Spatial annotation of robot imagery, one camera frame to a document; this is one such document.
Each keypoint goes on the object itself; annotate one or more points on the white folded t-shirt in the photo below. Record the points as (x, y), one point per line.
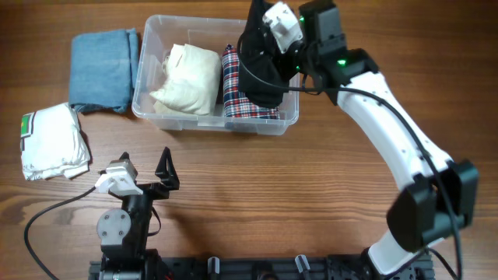
(52, 145)

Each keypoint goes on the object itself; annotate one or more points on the red blue plaid cloth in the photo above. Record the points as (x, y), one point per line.
(235, 102)

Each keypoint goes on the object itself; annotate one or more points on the blue denim folded cloth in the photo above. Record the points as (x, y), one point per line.
(103, 70)

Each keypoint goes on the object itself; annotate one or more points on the cream cloth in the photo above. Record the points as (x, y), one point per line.
(192, 84)

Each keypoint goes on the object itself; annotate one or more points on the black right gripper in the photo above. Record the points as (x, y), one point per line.
(284, 69)

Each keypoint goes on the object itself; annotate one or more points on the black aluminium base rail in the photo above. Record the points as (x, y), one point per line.
(333, 267)

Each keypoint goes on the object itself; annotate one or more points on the clear plastic storage container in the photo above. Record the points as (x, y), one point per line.
(161, 33)

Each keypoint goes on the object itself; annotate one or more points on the black cloth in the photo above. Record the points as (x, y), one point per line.
(257, 51)

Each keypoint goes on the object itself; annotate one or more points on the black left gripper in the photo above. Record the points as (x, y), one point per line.
(170, 177)

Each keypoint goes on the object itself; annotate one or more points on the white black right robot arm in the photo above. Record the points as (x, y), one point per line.
(437, 195)

